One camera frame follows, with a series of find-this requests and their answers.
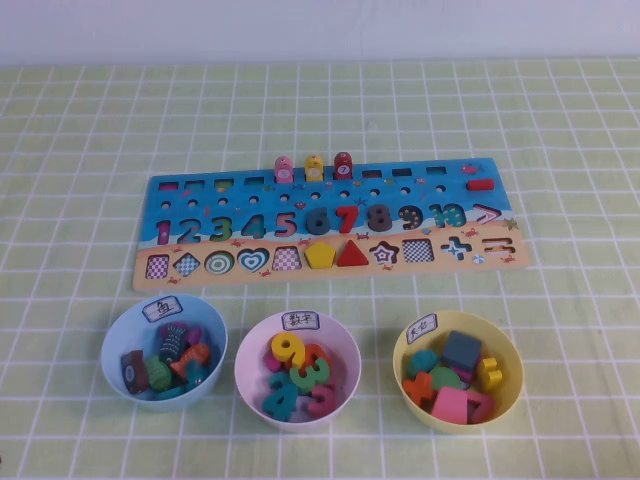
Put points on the pink greater-than sign piece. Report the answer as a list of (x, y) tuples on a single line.
[(482, 407)]

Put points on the yellow bowl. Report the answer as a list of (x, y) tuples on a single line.
[(507, 400)]

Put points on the pink trapezoid piece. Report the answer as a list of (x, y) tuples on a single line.
[(449, 405)]

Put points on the orange plus sign piece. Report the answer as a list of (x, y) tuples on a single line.
[(419, 390)]

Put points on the pink bowl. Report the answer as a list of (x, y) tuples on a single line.
[(250, 360)]

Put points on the yellow equals sign piece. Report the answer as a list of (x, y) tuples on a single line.
[(490, 377)]

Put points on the teal number two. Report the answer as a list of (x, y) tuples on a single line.
[(277, 381)]

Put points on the orange fish piece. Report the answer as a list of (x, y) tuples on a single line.
[(192, 357)]

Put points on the red triangle piece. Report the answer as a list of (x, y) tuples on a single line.
[(352, 257)]

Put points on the flat teal fish piece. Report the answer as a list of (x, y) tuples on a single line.
[(170, 393)]

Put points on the green number three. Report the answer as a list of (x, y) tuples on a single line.
[(300, 377)]

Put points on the red fish peg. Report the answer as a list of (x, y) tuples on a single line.
[(344, 167)]

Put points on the orange number piece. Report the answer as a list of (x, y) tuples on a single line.
[(320, 355)]

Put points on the red number seven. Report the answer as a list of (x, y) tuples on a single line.
[(350, 217)]

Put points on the dark blue number six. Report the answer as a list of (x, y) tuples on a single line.
[(312, 225)]

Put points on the green fish piece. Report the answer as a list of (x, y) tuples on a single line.
[(159, 375)]

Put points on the paper label on blue bowl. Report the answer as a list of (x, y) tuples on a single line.
[(165, 309)]

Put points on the magenta number piece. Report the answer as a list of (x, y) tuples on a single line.
[(272, 363)]

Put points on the pink number five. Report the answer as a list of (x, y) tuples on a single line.
[(322, 405)]

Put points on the yellow number nine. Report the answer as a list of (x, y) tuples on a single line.
[(295, 352)]

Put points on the wooden number puzzle board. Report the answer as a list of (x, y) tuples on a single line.
[(350, 274)]

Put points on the gray blue square piece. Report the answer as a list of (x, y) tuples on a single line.
[(460, 350)]

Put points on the paper label on yellow bowl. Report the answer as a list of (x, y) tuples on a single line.
[(422, 328)]

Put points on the light blue bowl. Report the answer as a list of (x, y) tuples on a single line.
[(114, 345)]

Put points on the paper label on pink bowl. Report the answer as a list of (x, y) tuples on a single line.
[(300, 321)]

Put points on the black striped fish piece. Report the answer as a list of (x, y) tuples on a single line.
[(172, 342)]

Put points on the gray number eight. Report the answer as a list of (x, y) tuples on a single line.
[(372, 222)]

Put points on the teal shape piece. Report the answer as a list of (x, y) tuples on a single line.
[(422, 362)]

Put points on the red rectangular block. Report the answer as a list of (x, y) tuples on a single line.
[(480, 184)]

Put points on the magenta shape piece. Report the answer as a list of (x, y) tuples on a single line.
[(470, 375)]

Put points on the pink fish peg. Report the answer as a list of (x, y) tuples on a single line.
[(284, 171)]

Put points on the green round piece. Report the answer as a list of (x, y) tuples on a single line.
[(447, 377)]

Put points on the purple fish piece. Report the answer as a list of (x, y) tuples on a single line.
[(195, 336)]

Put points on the yellow fish peg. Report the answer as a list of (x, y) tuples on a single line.
[(314, 170)]

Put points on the yellow pentagon piece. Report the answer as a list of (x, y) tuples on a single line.
[(320, 257)]

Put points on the teal number four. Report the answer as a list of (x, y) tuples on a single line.
[(287, 407)]

